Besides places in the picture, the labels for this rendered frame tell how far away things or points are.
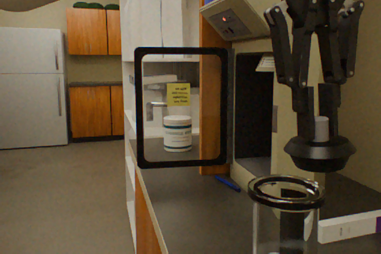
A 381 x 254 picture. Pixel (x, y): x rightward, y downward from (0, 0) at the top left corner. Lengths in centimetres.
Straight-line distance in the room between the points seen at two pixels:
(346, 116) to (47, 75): 488
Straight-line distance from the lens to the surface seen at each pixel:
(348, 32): 49
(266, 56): 98
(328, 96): 48
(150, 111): 109
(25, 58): 572
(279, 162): 90
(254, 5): 83
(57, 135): 578
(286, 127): 88
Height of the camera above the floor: 135
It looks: 8 degrees down
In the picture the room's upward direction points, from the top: straight up
